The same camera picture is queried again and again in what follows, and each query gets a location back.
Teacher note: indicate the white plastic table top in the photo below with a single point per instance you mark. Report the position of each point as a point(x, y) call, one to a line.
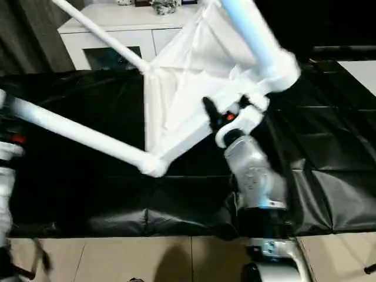
point(182, 88)

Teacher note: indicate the white plastic table leg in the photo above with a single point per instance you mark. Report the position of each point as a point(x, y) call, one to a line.
point(255, 32)
point(97, 32)
point(73, 129)

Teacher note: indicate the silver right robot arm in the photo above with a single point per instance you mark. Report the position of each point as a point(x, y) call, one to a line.
point(252, 164)

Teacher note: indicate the black work mat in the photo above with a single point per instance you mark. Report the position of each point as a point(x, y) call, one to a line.
point(88, 191)

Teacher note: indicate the grey curtain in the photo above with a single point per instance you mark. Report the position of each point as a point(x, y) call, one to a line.
point(23, 35)

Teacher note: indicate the black tangled bundle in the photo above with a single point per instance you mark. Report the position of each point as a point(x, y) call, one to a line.
point(164, 7)

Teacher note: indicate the white flat board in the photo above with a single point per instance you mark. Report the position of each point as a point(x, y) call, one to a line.
point(361, 73)

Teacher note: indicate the white cabinet with glass doors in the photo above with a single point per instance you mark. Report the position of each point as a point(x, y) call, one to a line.
point(117, 17)

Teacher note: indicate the floral patterned pot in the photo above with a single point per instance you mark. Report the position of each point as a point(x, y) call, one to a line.
point(124, 2)

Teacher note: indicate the black tripod leg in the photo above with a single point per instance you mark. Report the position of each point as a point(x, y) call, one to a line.
point(370, 268)

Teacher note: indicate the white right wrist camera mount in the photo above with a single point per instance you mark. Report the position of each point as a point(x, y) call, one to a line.
point(249, 117)

